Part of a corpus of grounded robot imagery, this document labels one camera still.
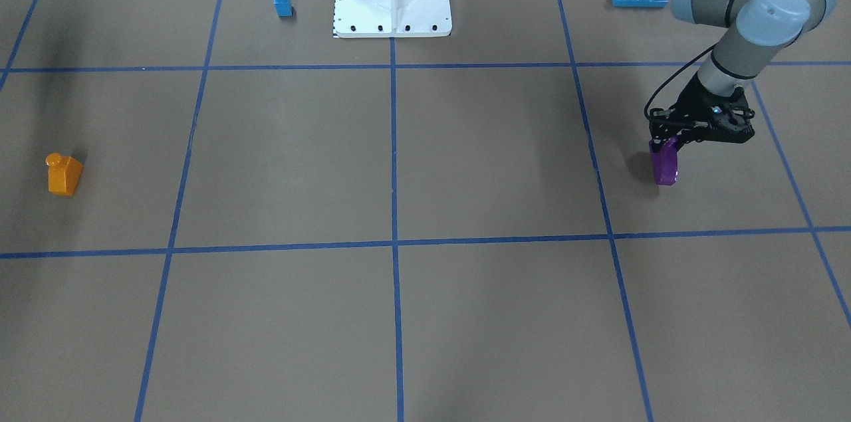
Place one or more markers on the orange trapezoid block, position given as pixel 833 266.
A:
pixel 64 173

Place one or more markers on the purple trapezoid block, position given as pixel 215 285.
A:
pixel 665 164

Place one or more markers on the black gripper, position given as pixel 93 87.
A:
pixel 693 98

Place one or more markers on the small blue single-stud block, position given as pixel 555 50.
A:
pixel 283 8

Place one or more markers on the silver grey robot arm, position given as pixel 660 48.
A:
pixel 755 32

